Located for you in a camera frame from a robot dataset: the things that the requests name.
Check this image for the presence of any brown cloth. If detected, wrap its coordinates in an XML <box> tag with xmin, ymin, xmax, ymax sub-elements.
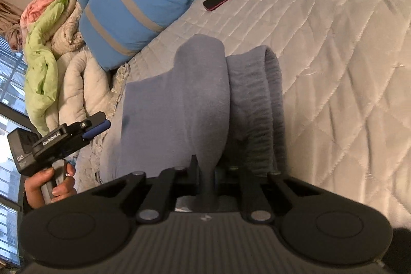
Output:
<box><xmin>0</xmin><ymin>0</ymin><xmax>28</xmax><ymax>52</ymax></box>

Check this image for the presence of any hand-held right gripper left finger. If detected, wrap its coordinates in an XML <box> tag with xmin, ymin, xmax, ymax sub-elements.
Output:
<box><xmin>91</xmin><ymin>154</ymin><xmax>202</xmax><ymax>224</ymax></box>

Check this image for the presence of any blue pillow with grey stripes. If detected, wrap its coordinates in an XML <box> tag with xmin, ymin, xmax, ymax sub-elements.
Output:
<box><xmin>73</xmin><ymin>0</ymin><xmax>292</xmax><ymax>73</ymax></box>

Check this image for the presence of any window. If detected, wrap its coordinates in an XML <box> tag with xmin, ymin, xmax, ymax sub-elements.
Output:
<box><xmin>0</xmin><ymin>33</ymin><xmax>32</xmax><ymax>269</ymax></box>

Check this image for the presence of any person's left hand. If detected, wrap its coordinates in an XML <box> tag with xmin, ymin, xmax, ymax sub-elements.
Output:
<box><xmin>23</xmin><ymin>161</ymin><xmax>78</xmax><ymax>209</ymax></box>

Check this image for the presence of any grey-blue fleece cloth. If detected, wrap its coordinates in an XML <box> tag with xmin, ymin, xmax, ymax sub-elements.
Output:
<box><xmin>99</xmin><ymin>35</ymin><xmax>288</xmax><ymax>214</ymax></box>

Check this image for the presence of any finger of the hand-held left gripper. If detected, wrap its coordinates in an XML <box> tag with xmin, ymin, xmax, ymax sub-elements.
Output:
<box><xmin>84</xmin><ymin>111</ymin><xmax>107</xmax><ymax>128</ymax></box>
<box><xmin>81</xmin><ymin>119</ymin><xmax>111</xmax><ymax>140</ymax></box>

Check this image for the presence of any pink cloth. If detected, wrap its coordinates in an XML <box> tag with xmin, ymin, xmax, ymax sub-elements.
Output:
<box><xmin>20</xmin><ymin>0</ymin><xmax>65</xmax><ymax>30</ymax></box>

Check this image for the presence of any white quilted bedspread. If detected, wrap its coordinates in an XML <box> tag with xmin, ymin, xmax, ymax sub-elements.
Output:
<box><xmin>75</xmin><ymin>0</ymin><xmax>411</xmax><ymax>231</ymax></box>

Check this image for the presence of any beige comforter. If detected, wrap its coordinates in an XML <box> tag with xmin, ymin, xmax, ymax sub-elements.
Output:
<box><xmin>45</xmin><ymin>0</ymin><xmax>130</xmax><ymax>149</ymax></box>

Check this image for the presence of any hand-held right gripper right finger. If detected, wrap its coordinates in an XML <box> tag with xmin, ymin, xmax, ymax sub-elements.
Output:
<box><xmin>214</xmin><ymin>165</ymin><xmax>322</xmax><ymax>224</ymax></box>

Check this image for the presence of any green cloth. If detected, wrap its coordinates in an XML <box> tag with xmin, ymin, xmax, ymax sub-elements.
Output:
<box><xmin>25</xmin><ymin>0</ymin><xmax>77</xmax><ymax>135</ymax></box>

